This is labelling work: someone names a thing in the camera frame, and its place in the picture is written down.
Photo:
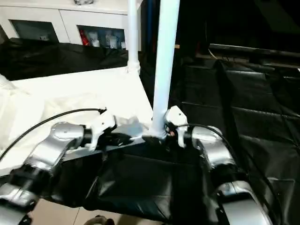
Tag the black robot left foot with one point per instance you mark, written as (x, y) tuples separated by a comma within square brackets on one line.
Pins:
[(101, 220)]

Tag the white plastic table top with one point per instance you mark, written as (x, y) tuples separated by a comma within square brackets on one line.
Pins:
[(70, 93)]

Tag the large black furniture piece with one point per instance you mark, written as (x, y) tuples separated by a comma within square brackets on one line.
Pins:
[(234, 21)]

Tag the black mat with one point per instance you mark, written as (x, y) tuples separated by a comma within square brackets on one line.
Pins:
[(243, 117)]

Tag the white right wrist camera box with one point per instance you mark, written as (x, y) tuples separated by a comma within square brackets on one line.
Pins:
[(176, 117)]

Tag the white cabinet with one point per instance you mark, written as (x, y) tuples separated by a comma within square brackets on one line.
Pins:
[(56, 16)]

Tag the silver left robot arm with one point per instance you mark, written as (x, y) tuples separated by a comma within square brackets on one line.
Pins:
[(56, 143)]

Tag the dark glass bowl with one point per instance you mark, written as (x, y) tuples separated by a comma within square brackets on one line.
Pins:
[(84, 1)]

